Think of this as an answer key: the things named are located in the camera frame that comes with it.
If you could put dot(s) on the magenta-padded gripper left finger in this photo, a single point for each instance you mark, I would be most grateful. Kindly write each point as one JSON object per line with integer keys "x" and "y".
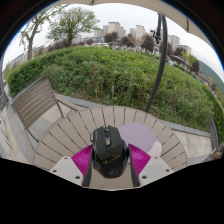
{"x": 81, "y": 160}

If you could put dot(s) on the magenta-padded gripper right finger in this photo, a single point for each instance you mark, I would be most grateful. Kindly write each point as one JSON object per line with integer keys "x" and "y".
{"x": 140, "y": 159}

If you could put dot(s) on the black computer mouse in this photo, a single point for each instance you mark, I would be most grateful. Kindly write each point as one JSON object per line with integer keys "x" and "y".
{"x": 109, "y": 153}

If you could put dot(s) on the lilac mouse pad with wrist rest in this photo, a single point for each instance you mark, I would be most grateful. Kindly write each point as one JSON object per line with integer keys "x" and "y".
{"x": 138, "y": 135}

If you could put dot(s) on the slatted wooden chair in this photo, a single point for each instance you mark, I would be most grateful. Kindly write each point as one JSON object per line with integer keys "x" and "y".
{"x": 31, "y": 101}

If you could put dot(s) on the green hedge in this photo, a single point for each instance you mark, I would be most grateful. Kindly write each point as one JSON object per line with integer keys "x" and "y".
{"x": 116, "y": 73}

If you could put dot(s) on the dark curved parasol pole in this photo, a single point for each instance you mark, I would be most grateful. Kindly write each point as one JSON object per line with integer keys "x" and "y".
{"x": 159, "y": 70}

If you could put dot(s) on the group of high-rise buildings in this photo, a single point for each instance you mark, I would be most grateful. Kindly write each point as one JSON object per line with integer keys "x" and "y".
{"x": 138, "y": 31}

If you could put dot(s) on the sparse thin-trunked tree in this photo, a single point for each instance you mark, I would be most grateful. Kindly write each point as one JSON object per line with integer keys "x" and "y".
{"x": 30, "y": 41}

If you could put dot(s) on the broad leafy green tree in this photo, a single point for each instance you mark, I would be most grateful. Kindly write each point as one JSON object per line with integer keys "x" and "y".
{"x": 71, "y": 21}

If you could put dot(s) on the beige parasol canopy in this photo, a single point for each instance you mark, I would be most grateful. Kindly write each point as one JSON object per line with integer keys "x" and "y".
{"x": 150, "y": 6}

